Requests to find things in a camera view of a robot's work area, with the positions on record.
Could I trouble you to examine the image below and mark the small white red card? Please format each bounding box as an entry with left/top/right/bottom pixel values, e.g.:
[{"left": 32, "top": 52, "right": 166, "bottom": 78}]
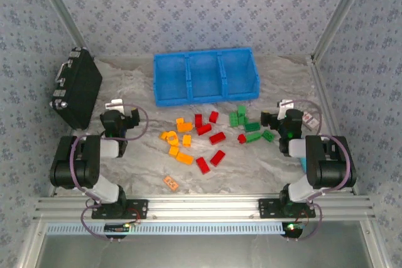
[{"left": 301, "top": 112, "right": 317, "bottom": 131}]

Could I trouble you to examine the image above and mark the black carrying case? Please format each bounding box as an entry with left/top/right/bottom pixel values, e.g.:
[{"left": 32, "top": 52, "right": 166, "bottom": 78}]
[{"left": 49, "top": 46, "right": 104, "bottom": 131}]

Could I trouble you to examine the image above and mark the blue three-compartment bin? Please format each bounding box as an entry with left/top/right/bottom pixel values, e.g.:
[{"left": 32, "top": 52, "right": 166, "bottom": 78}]
[{"left": 153, "top": 47, "right": 261, "bottom": 108}]

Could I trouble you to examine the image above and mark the small orange tag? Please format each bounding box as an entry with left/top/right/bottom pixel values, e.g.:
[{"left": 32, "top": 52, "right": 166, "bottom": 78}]
[{"left": 162, "top": 175, "right": 179, "bottom": 190}]

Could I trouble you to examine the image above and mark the metal sheet shelf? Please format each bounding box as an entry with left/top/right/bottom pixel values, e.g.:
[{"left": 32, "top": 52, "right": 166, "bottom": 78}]
[{"left": 37, "top": 235, "right": 374, "bottom": 268}]

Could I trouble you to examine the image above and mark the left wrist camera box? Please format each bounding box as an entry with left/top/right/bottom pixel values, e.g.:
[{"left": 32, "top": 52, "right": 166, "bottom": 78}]
[{"left": 105, "top": 99, "right": 124, "bottom": 112}]

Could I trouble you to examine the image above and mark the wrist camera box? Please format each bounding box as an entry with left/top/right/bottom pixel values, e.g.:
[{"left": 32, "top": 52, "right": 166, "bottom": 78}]
[
  {"left": 276, "top": 99, "right": 295, "bottom": 121},
  {"left": 105, "top": 99, "right": 124, "bottom": 112}
]

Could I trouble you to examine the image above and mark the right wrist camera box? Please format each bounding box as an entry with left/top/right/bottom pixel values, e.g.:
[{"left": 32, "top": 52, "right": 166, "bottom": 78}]
[{"left": 276, "top": 99, "right": 295, "bottom": 121}]

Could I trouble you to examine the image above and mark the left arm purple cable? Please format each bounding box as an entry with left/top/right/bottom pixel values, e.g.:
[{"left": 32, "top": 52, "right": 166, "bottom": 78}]
[{"left": 71, "top": 103, "right": 150, "bottom": 245}]

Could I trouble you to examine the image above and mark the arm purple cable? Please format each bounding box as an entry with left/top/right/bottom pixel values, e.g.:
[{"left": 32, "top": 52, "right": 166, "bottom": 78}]
[
  {"left": 284, "top": 98, "right": 351, "bottom": 244},
  {"left": 71, "top": 103, "right": 150, "bottom": 245}
]

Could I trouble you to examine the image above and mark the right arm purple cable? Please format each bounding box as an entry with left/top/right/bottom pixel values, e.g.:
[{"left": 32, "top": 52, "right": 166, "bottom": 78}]
[{"left": 284, "top": 98, "right": 351, "bottom": 244}]

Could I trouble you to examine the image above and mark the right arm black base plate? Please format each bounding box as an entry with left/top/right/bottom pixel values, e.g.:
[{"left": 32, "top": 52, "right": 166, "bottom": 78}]
[{"left": 258, "top": 198, "right": 317, "bottom": 219}]

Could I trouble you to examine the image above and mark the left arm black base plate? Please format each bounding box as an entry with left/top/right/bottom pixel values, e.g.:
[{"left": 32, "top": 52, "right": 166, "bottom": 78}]
[{"left": 91, "top": 198, "right": 149, "bottom": 220}]

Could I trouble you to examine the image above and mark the aluminium mounting rail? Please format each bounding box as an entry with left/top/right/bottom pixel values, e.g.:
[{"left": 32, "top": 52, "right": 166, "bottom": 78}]
[{"left": 33, "top": 195, "right": 377, "bottom": 222}]

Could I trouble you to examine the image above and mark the aluminium frame post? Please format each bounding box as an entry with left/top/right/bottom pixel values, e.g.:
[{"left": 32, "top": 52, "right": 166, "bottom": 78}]
[
  {"left": 310, "top": 0, "right": 375, "bottom": 61},
  {"left": 30, "top": 0, "right": 89, "bottom": 51}
]

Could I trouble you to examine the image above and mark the slotted grey cable duct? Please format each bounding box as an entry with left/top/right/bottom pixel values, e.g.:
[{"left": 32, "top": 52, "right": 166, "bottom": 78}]
[{"left": 46, "top": 221, "right": 288, "bottom": 236}]

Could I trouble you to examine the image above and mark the aluminium lower frame bar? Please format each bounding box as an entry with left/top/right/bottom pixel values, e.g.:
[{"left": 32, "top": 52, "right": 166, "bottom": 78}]
[
  {"left": 17, "top": 221, "right": 48, "bottom": 268},
  {"left": 360, "top": 220, "right": 389, "bottom": 268}
]

